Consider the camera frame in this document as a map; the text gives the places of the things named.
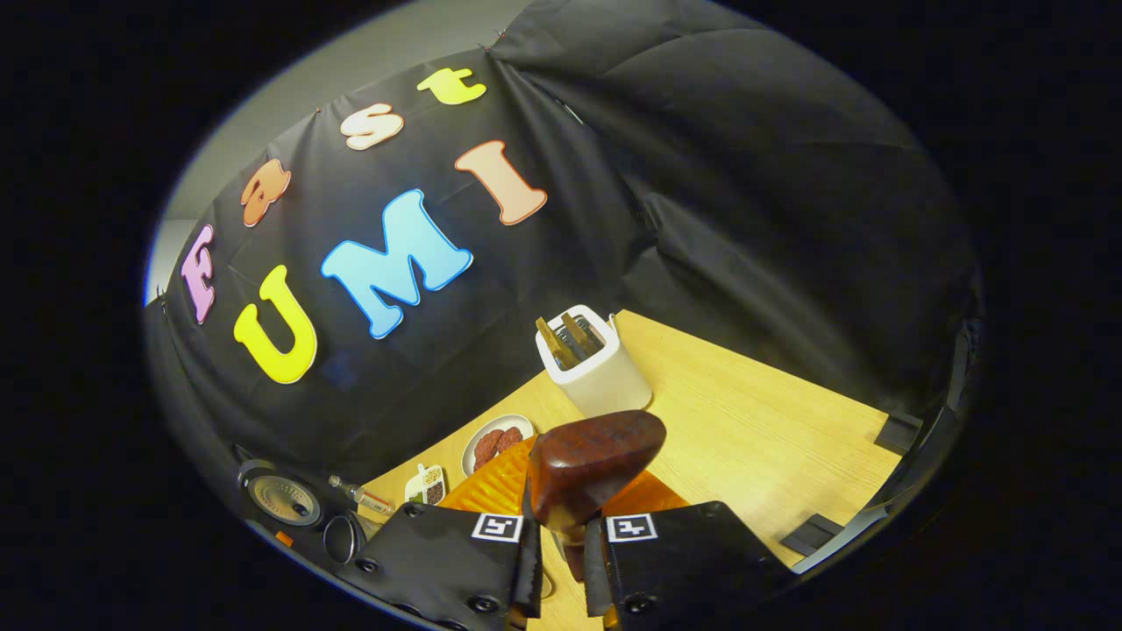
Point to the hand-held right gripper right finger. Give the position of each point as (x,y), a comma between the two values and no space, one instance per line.
(684,561)

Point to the white round plate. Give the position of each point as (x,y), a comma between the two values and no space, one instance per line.
(478,464)

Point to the brown toast slice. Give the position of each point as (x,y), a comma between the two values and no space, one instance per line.
(580,333)
(557,343)

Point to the white divided seasoning dish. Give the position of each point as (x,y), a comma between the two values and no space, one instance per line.
(427,486)

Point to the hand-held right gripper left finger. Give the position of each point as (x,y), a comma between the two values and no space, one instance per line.
(438,561)

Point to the dark lidded rice cooker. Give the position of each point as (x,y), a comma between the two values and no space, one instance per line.
(280,498)

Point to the small glass bottle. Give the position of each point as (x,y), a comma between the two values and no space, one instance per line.
(368,499)

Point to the red meat piece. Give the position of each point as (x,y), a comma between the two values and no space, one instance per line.
(510,438)
(486,447)

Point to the black backdrop cloth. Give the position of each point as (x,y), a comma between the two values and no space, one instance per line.
(745,193)

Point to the white toaster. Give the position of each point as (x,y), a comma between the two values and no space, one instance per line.
(605,386)

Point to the black table clamp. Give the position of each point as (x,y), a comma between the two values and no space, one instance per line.
(811,535)
(898,432)

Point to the brown wooden spoon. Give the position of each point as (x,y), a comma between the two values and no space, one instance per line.
(587,464)

